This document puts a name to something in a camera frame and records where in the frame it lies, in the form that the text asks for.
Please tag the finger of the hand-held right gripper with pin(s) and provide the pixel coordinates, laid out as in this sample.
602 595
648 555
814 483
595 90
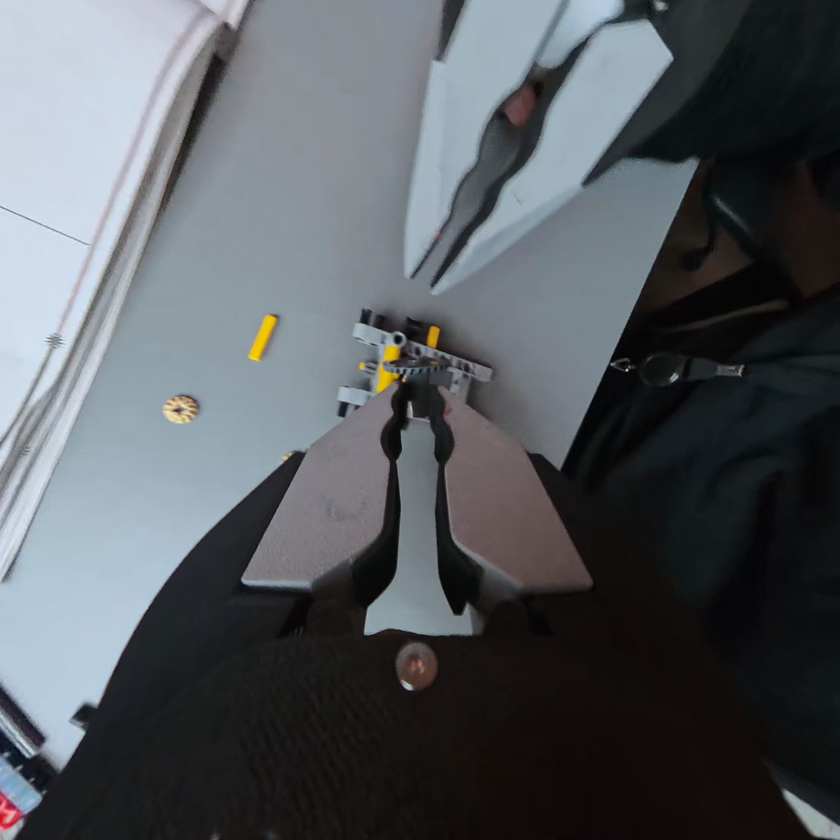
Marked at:
590 118
472 79

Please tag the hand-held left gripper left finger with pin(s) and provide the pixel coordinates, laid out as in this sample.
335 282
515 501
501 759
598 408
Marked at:
328 512

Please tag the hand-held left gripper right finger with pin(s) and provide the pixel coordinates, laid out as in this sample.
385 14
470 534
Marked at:
512 518

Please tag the dark grey lego differential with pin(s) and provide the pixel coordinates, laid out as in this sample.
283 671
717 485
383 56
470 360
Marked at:
410 369

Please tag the grey lego frame assembly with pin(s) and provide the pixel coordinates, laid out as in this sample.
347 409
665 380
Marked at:
364 333

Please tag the yellow lego axle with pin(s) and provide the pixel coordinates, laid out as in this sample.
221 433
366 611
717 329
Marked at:
433 336
262 337

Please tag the black lego pin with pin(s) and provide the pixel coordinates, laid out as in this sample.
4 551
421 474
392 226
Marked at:
84 715

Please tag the pile of loose lego pieces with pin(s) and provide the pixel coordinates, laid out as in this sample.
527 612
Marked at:
19 741

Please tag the lego instruction booklet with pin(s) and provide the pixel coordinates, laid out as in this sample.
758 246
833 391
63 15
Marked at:
65 131

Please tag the person's right hand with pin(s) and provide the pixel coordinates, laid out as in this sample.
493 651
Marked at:
774 256

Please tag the person's dark clothing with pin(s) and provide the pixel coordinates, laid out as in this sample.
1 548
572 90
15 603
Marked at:
722 525

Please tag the black badge reel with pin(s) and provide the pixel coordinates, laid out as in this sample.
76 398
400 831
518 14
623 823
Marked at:
663 369

